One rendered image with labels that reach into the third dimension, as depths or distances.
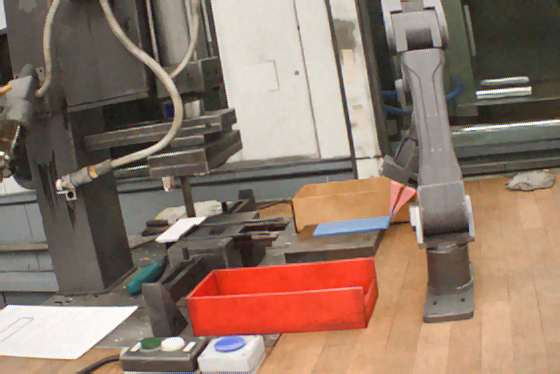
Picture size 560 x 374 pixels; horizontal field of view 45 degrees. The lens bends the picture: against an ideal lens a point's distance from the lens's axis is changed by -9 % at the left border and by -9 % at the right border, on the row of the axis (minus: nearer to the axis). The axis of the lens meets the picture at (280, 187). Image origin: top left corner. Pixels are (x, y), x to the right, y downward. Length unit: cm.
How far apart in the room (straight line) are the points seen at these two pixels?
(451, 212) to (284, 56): 91
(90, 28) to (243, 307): 53
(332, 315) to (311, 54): 94
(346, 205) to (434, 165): 45
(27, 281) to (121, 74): 124
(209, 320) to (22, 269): 141
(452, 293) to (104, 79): 65
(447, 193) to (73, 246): 68
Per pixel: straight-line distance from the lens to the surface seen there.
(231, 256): 119
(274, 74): 183
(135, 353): 96
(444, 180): 101
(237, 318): 102
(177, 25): 119
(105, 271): 133
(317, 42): 179
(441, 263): 101
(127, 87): 121
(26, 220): 229
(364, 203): 143
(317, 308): 98
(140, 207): 204
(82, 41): 124
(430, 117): 103
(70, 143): 128
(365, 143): 175
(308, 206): 145
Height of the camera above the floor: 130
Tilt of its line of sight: 12 degrees down
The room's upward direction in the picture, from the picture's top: 10 degrees counter-clockwise
